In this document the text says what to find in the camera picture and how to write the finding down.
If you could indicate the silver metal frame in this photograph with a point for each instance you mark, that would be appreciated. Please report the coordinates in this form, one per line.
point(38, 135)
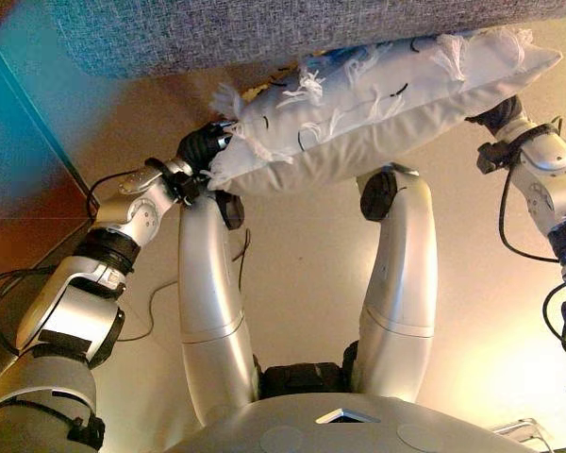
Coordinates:
point(528, 427)

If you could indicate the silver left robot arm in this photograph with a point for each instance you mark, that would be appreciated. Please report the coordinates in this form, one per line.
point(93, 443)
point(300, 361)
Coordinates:
point(75, 321)

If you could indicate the white fringed cushion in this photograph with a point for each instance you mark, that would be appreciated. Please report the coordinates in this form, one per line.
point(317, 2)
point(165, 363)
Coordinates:
point(368, 127)

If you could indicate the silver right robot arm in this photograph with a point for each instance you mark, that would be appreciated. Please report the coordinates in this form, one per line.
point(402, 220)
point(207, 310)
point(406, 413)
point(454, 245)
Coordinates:
point(547, 184)

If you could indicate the glossy brown cabinet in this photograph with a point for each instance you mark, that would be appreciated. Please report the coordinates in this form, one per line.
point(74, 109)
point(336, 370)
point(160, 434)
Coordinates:
point(14, 156)

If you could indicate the silver robot torso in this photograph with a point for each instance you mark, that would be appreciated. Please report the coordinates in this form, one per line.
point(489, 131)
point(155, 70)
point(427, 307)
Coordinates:
point(349, 424)

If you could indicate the grey fabric armchair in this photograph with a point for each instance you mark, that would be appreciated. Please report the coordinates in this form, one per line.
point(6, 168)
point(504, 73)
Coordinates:
point(217, 33)

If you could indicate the silver right robot leg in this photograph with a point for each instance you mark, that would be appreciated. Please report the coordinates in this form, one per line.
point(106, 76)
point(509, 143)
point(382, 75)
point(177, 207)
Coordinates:
point(401, 283)

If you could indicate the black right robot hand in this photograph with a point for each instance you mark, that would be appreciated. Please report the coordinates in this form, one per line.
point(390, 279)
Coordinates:
point(502, 115)

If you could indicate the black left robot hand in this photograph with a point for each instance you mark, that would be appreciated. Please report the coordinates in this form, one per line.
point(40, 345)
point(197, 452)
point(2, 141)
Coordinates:
point(200, 144)

